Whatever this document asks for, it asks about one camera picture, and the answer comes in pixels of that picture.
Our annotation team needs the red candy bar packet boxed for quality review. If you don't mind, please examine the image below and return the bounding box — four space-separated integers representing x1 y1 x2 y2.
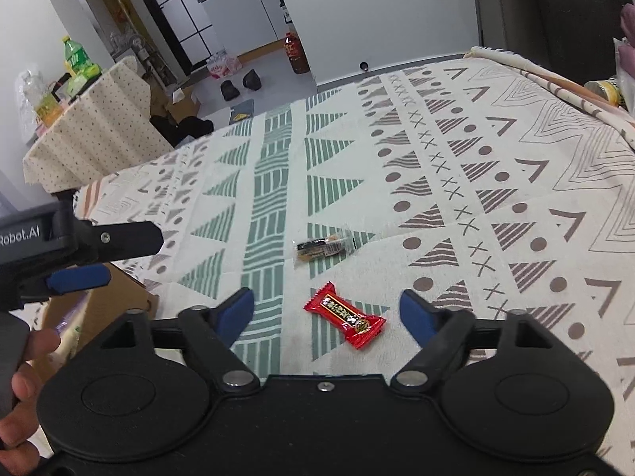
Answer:
304 282 387 350

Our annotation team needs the person's left hand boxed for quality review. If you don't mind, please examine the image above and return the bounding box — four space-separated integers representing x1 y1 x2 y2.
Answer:
1 329 60 475

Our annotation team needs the brown cardboard box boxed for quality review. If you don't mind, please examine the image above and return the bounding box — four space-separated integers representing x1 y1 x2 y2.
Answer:
31 263 159 382

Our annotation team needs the dotted cream tablecloth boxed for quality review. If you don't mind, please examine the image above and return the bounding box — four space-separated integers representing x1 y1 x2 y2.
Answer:
23 56 172 194

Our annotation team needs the yellow oil bottle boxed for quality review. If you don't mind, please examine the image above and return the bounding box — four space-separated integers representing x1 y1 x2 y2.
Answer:
23 71 62 128

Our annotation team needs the clear dark snack packet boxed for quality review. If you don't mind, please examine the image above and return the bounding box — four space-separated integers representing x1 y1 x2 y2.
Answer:
294 229 358 262

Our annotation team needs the patterned white bed blanket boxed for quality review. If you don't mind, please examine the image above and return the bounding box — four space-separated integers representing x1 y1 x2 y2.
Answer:
74 48 634 475

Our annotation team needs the small cardboard box on floor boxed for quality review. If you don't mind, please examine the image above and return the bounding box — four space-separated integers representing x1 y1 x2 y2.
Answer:
165 86 201 124

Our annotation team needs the green soda bottle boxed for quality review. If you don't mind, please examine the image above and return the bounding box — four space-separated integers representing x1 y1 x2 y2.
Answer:
62 36 101 79

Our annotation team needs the black shoe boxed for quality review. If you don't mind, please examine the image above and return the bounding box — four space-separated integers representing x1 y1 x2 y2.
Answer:
221 80 240 102
242 69 263 91

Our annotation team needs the red white plastic bag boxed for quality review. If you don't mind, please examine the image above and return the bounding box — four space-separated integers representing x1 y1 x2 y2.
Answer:
206 50 242 80

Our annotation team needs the black framed glass door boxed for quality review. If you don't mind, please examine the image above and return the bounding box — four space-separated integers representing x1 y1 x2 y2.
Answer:
143 0 222 75

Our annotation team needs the red oil bottle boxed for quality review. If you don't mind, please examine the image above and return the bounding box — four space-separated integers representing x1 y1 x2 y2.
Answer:
284 32 310 74

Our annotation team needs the white cabinet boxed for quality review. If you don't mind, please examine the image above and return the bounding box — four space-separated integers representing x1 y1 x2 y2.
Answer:
199 0 286 56

